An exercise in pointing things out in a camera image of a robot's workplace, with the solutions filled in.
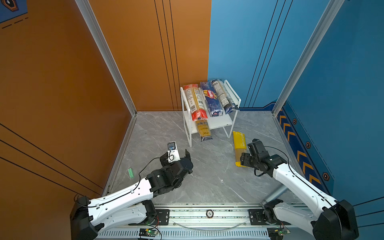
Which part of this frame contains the silver metal cylinder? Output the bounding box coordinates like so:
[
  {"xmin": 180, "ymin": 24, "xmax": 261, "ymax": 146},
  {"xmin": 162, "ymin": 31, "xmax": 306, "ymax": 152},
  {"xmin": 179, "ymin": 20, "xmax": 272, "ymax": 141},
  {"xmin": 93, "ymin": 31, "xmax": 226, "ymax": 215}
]
[{"xmin": 261, "ymin": 185, "xmax": 288, "ymax": 206}]

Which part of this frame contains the blue yellow spaghetti bag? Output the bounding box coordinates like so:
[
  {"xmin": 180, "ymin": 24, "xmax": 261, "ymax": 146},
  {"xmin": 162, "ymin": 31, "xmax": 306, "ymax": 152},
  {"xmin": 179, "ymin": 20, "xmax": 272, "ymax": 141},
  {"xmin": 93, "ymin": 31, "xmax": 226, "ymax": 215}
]
[{"xmin": 195, "ymin": 120, "xmax": 213, "ymax": 142}]

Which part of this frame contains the clear white-label spaghetti bag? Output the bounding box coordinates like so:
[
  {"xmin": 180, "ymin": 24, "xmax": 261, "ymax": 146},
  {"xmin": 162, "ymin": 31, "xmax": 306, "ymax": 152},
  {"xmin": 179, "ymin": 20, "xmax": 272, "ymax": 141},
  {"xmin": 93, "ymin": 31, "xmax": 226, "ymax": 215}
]
[{"xmin": 211, "ymin": 79, "xmax": 239, "ymax": 114}]

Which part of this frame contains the circuit board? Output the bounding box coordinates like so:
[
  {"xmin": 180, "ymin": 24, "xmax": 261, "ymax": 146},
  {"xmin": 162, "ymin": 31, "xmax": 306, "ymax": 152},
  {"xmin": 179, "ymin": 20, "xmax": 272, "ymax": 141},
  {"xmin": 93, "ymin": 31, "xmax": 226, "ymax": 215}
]
[
  {"xmin": 138, "ymin": 228, "xmax": 160, "ymax": 240},
  {"xmin": 268, "ymin": 229, "xmax": 288, "ymax": 240}
]

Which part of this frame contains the blue Barilla spaghetti bag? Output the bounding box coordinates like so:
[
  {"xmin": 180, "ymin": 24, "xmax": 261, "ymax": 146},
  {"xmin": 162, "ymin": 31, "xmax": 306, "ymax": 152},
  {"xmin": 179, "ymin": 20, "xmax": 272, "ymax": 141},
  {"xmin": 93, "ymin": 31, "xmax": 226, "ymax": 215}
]
[{"xmin": 200, "ymin": 82, "xmax": 224, "ymax": 117}]

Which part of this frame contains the left circuit board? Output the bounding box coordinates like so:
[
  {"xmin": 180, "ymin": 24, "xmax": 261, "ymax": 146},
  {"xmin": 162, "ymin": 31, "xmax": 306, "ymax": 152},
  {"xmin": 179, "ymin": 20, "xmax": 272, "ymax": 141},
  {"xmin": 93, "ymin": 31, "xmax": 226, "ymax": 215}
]
[{"xmin": 138, "ymin": 228, "xmax": 160, "ymax": 240}]

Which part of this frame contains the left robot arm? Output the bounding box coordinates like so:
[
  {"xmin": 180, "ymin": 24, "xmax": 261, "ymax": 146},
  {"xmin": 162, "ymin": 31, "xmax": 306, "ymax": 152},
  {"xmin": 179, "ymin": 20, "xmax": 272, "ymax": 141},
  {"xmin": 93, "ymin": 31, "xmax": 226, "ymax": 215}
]
[{"xmin": 70, "ymin": 151, "xmax": 194, "ymax": 240}]

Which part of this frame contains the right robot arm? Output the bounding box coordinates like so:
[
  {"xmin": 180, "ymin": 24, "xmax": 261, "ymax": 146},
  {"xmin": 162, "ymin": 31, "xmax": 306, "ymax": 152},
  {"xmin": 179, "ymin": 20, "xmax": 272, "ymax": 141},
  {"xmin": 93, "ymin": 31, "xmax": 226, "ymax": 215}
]
[{"xmin": 240, "ymin": 139, "xmax": 360, "ymax": 240}]

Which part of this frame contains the round rail knob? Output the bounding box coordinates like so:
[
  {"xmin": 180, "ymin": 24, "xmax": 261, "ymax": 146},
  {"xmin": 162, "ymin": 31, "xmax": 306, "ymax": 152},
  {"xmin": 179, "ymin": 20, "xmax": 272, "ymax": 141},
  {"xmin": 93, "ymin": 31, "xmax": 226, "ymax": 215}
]
[{"xmin": 206, "ymin": 210, "xmax": 214, "ymax": 219}]

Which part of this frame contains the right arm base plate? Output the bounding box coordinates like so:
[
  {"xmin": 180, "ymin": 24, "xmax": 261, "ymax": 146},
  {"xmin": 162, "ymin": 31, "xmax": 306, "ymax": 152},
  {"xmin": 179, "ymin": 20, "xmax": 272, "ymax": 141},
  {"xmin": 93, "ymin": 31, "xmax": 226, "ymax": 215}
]
[{"xmin": 248, "ymin": 209, "xmax": 281, "ymax": 226}]

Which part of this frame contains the green connector block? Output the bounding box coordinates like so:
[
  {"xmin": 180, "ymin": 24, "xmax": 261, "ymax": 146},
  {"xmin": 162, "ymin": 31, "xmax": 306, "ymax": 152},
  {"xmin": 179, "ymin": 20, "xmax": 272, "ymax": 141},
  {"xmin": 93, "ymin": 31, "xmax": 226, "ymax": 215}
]
[{"xmin": 128, "ymin": 168, "xmax": 135, "ymax": 179}]

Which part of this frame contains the white two-tier shelf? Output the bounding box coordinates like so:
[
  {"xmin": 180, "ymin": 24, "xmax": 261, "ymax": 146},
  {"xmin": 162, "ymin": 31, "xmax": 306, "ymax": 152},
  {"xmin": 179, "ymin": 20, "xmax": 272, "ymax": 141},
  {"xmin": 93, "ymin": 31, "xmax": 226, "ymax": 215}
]
[{"xmin": 180, "ymin": 80, "xmax": 242, "ymax": 148}]

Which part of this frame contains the red spaghetti bag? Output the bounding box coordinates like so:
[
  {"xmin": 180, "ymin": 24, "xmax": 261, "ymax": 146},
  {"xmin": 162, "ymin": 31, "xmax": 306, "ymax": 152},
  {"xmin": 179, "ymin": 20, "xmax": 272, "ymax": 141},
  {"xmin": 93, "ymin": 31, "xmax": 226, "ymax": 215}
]
[{"xmin": 183, "ymin": 84, "xmax": 208, "ymax": 122}]

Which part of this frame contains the aluminium front rail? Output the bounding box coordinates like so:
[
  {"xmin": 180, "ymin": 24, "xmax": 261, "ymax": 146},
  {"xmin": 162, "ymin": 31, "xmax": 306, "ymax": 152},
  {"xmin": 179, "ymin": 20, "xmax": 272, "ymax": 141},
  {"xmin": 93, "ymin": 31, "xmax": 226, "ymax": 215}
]
[{"xmin": 94, "ymin": 205, "xmax": 313, "ymax": 240}]

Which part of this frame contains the right circuit board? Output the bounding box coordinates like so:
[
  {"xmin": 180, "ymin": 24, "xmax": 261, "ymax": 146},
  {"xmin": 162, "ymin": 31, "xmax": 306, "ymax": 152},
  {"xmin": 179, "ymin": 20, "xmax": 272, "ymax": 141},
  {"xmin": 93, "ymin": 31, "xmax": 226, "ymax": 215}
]
[{"xmin": 268, "ymin": 229, "xmax": 288, "ymax": 240}]

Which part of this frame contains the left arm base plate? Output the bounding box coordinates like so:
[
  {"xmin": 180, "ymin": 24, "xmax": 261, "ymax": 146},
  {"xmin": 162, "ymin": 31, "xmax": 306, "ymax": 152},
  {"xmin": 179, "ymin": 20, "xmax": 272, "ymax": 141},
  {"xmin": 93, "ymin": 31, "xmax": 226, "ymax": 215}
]
[{"xmin": 144, "ymin": 209, "xmax": 170, "ymax": 227}]

